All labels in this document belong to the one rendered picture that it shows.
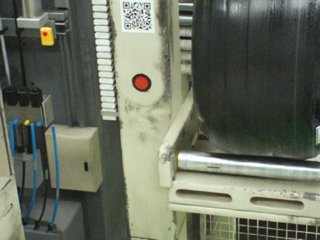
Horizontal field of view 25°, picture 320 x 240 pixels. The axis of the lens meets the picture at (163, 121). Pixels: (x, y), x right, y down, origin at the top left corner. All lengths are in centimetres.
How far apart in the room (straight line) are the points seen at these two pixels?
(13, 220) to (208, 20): 65
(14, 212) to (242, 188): 52
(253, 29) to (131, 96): 43
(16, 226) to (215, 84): 59
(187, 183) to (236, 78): 35
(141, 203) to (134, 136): 19
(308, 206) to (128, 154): 45
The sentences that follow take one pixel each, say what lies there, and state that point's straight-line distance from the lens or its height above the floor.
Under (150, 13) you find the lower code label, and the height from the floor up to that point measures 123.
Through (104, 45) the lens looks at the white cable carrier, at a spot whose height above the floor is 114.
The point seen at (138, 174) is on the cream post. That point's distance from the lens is 177.
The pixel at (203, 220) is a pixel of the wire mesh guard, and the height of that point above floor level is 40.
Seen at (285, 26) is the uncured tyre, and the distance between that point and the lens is 135.
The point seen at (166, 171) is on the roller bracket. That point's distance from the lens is 161.
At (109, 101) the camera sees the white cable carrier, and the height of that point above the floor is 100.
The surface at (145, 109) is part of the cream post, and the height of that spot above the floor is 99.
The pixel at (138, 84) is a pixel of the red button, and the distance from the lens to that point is 165.
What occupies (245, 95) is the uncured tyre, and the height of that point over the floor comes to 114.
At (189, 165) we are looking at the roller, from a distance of 163.
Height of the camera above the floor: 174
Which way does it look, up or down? 27 degrees down
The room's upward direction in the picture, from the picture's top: 3 degrees counter-clockwise
